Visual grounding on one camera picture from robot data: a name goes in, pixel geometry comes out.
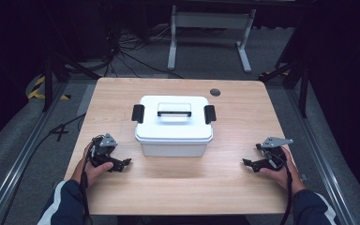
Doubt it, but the aluminium floor rail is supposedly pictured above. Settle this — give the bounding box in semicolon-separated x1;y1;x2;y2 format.
285;88;359;225
0;80;70;225

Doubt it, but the person's left hand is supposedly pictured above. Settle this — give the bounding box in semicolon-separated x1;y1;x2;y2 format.
70;142;114;189

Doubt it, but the yellow black floor tape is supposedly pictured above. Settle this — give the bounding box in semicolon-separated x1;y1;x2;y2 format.
27;75;72;101

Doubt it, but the black box latch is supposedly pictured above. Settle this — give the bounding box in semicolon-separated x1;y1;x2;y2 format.
203;104;218;126
131;104;145;125

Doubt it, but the bundle of floor cables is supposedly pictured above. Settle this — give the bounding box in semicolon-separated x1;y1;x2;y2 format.
104;22;186;80

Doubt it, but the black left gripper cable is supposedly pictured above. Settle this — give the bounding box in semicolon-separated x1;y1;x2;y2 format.
80;146;95;225

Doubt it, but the person's right hand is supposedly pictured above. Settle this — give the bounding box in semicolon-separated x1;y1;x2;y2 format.
259;147;308;195

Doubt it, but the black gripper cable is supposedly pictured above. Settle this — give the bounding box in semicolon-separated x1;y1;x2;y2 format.
275;154;294;225
80;146;95;225

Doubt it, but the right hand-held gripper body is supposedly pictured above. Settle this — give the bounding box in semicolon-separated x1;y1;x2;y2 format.
255;136;294;172

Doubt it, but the clear lid handle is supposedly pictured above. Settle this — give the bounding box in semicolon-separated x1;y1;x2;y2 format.
157;102;193;118

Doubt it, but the white box lid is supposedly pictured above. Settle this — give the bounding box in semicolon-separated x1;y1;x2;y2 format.
134;95;216;145

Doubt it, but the white metal table frame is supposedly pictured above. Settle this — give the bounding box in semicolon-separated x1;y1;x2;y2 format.
167;4;257;74

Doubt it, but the black metal stand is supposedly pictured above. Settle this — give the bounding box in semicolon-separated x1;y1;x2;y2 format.
41;51;101;113
258;59;310;119

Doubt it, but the black floor cable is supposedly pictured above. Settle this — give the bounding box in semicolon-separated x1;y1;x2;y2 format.
0;112;87;225

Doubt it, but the white plastic storage box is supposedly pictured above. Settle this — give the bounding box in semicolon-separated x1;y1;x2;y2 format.
135;137;214;158

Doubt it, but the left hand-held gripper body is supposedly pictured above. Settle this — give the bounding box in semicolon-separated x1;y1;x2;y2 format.
88;133;119;169

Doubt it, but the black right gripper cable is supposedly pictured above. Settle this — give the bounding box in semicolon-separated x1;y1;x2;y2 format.
275;154;294;225

